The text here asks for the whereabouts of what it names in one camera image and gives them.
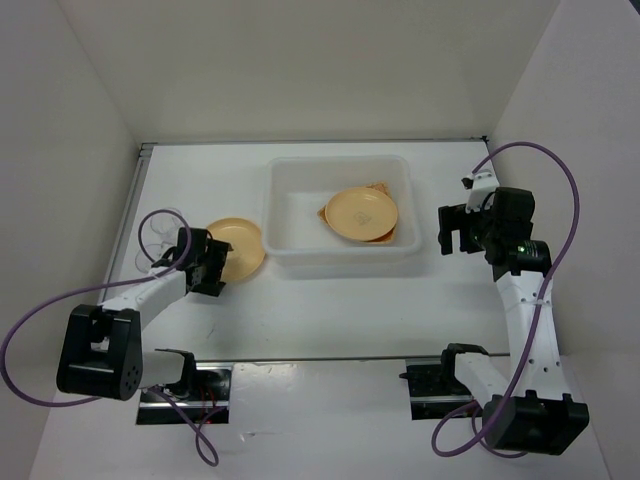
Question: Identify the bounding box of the clear plastic cup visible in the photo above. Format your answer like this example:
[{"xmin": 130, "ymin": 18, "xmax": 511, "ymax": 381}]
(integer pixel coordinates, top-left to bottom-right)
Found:
[
  {"xmin": 135, "ymin": 243, "xmax": 167, "ymax": 274},
  {"xmin": 149, "ymin": 208, "xmax": 183, "ymax": 246}
]

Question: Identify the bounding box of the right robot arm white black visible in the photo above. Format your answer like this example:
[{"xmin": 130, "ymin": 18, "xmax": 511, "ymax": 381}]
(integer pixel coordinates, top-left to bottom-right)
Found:
[{"xmin": 433, "ymin": 186, "xmax": 589, "ymax": 458}]

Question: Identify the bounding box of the clear plastic cup front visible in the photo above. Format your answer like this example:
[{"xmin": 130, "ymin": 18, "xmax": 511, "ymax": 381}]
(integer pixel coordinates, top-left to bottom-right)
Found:
[{"xmin": 135, "ymin": 243, "xmax": 167, "ymax": 274}]

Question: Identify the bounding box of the translucent white plastic bin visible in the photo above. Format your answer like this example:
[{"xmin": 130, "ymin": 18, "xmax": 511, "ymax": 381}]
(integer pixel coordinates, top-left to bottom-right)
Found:
[{"xmin": 262, "ymin": 155, "xmax": 423, "ymax": 278}]

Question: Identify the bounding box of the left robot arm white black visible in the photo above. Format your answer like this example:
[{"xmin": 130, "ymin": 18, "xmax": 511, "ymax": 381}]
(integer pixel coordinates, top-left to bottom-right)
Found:
[{"xmin": 56, "ymin": 227, "xmax": 233, "ymax": 400}]

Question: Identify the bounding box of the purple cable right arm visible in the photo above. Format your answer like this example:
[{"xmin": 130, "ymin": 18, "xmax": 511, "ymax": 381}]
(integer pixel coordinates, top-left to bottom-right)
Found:
[{"xmin": 432, "ymin": 140, "xmax": 581, "ymax": 460}]

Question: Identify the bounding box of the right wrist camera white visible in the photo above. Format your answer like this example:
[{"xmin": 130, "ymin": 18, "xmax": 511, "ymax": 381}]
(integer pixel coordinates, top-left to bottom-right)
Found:
[{"xmin": 461, "ymin": 170, "xmax": 500, "ymax": 214}]

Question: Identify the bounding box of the woven bamboo fan-shaped tray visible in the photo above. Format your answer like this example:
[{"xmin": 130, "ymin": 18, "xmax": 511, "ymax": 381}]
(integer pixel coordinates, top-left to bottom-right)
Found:
[{"xmin": 315, "ymin": 180, "xmax": 401, "ymax": 246}]

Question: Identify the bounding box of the beige plate with bear print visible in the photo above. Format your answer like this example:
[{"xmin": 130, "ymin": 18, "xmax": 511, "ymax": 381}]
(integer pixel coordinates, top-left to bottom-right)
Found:
[{"xmin": 324, "ymin": 186, "xmax": 400, "ymax": 243}]

